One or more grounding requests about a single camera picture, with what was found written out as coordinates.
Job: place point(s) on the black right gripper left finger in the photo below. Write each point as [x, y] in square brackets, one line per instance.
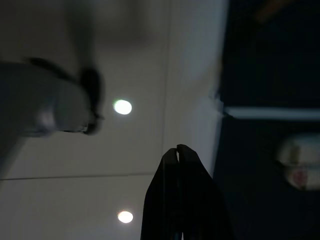
[162, 200]

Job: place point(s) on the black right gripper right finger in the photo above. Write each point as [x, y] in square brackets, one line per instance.
[200, 200]

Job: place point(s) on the white cup red print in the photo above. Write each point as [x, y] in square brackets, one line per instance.
[300, 160]

